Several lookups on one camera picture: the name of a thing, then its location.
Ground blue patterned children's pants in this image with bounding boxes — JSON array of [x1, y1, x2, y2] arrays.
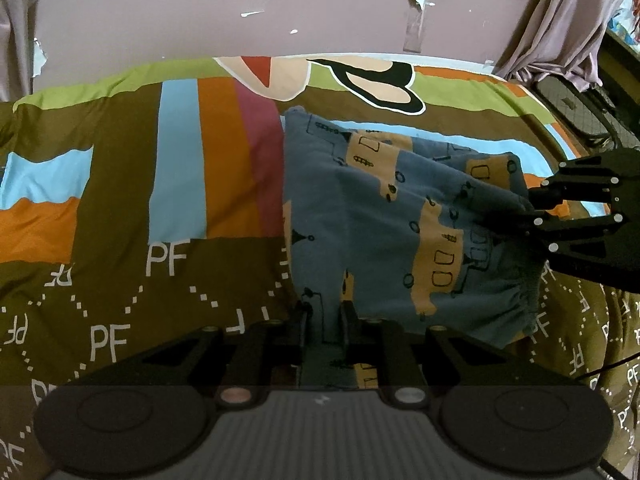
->
[[282, 107, 544, 348]]

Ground grey black bag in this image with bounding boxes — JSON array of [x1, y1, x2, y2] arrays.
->
[[533, 76, 639, 152]]

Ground mauve curtain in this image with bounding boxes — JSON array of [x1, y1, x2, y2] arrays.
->
[[496, 0, 623, 92], [0, 0, 35, 102]]

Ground colourful striped bed sheet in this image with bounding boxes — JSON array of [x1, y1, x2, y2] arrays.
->
[[1, 55, 639, 479]]

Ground mauve left curtain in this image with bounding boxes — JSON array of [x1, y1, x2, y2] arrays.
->
[[0, 0, 35, 102]]

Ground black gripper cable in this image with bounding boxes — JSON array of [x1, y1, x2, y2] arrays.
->
[[566, 356, 640, 380]]

